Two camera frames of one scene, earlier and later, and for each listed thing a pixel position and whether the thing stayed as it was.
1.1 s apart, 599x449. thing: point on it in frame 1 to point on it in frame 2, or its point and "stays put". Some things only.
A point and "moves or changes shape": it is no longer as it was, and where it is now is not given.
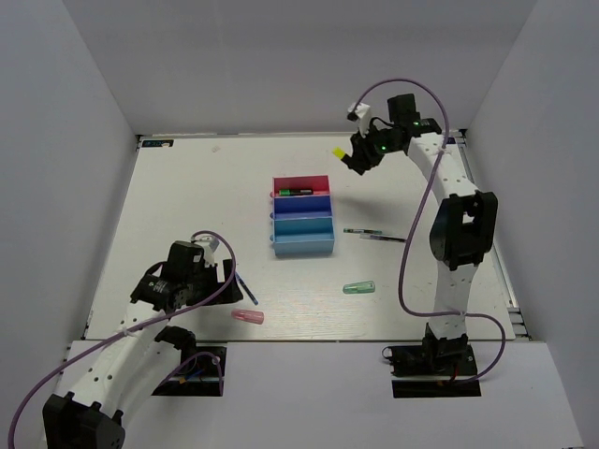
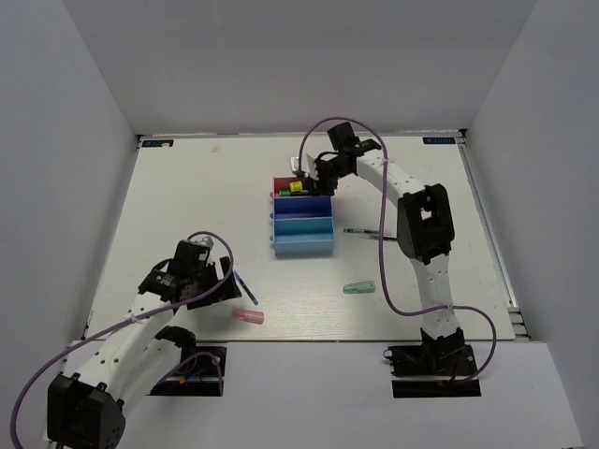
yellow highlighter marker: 338,152 moves or changes shape
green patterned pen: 361,231 stays put
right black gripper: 362,158 to 321,187
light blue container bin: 303,237 stays put
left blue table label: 157,143 stays put
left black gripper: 233,293 stays put
